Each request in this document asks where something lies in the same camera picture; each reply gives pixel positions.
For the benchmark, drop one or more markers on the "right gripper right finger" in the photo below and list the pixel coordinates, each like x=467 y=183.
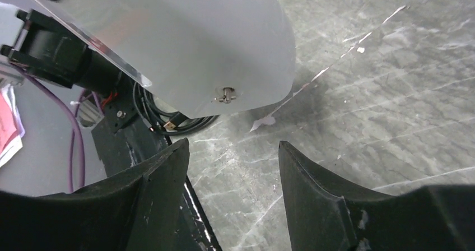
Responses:
x=325 y=211

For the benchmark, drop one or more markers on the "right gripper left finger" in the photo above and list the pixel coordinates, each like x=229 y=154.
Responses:
x=94 y=217

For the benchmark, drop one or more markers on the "white metronome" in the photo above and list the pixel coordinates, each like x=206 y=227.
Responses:
x=202 y=57

